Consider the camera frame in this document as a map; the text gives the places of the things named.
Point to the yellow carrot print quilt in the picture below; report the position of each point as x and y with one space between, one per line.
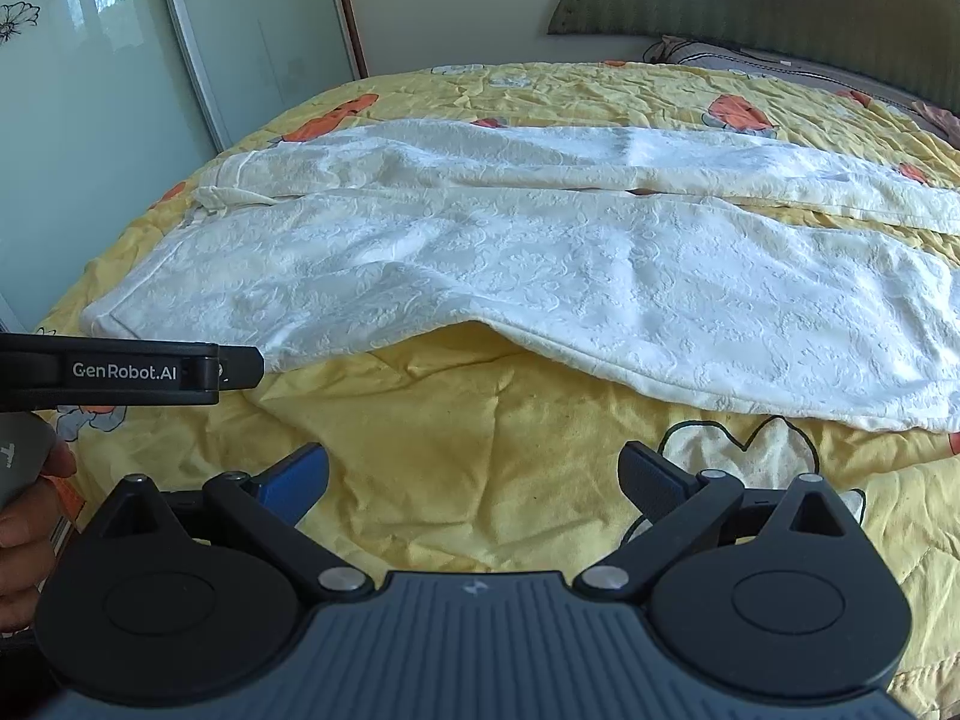
461 451

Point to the person's left hand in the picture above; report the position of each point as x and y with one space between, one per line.
27 556

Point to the grey striped pillow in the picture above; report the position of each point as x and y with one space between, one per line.
675 50

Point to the glass sliding wardrobe door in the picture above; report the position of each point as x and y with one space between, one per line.
107 104

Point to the dark green padded headboard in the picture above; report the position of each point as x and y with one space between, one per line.
910 44

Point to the pink cloth by headboard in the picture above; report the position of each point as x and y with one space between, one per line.
941 122

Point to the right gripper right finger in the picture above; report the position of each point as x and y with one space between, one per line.
685 513

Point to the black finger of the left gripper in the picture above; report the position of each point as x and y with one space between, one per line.
43 372

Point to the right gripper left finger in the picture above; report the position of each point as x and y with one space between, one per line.
257 515

